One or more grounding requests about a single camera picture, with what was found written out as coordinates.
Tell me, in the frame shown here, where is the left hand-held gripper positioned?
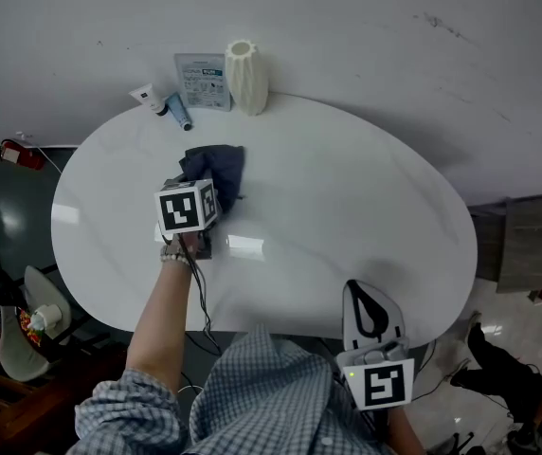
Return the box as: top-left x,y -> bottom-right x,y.
154,173 -> 220,261

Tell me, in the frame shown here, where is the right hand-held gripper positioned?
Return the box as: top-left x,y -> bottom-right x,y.
335,278 -> 416,412

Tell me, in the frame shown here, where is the dark blue cloth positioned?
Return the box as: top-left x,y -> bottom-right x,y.
178,143 -> 247,216

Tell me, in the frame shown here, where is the person's right forearm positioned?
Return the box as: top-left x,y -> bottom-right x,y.
384,405 -> 426,455

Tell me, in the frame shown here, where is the person's left forearm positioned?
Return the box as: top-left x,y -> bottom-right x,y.
125,234 -> 194,392

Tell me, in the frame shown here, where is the white oval table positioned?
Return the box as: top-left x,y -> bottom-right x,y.
50,91 -> 479,350

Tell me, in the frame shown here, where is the blue cosmetic tube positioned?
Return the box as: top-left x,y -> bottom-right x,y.
165,91 -> 194,132

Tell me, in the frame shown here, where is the white cosmetic tube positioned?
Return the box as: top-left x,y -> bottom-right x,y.
128,82 -> 168,117

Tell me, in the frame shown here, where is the white printed packet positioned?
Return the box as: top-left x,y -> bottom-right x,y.
173,52 -> 232,112

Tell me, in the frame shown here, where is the person's checked shirt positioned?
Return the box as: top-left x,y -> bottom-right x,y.
65,322 -> 395,455

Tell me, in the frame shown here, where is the white ribbed vase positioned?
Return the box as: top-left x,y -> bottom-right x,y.
225,39 -> 270,117

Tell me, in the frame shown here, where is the red fire extinguisher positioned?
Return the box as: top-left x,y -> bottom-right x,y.
0,138 -> 47,171

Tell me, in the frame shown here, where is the grey wooden shelf unit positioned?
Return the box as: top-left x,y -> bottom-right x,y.
468,195 -> 542,296

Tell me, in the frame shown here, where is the white cylindrical container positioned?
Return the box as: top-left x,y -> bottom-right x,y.
27,303 -> 63,332

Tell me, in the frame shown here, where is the colourful snack bag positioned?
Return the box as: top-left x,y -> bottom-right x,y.
17,308 -> 45,348

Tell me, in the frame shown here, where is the grey shell chair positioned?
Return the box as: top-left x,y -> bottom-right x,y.
0,265 -> 111,382

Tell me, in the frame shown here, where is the white bead bracelet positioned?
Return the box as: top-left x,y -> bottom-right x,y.
159,242 -> 192,265

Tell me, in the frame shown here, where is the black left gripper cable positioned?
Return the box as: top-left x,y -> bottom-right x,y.
175,232 -> 224,355

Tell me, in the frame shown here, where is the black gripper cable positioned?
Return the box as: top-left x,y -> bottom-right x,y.
341,372 -> 390,443
175,232 -> 224,355

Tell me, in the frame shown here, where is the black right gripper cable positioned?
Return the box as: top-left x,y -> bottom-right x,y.
341,372 -> 390,443

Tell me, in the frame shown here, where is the white power cable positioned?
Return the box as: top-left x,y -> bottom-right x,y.
14,130 -> 81,175

